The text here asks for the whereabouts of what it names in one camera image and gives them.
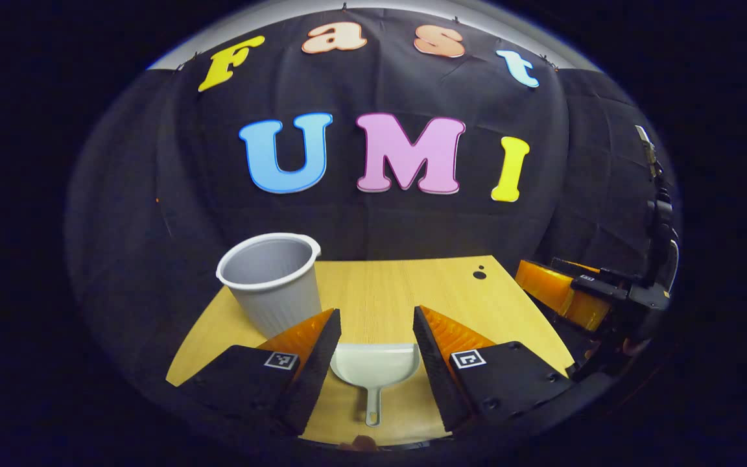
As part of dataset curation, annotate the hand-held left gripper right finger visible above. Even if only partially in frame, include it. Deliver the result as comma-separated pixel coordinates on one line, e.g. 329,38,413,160
412,305,574,433

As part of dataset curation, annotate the white dustpan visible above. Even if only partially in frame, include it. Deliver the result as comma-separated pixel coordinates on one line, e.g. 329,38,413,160
330,342,421,427

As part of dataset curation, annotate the wooden desktop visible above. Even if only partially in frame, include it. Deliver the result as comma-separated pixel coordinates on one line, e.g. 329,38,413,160
166,255,575,448

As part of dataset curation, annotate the grey garbage bin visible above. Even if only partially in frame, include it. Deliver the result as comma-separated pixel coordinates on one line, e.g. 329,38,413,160
216,232,322,340

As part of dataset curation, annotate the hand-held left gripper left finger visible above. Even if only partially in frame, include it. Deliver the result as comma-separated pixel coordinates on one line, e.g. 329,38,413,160
179,308,342,437

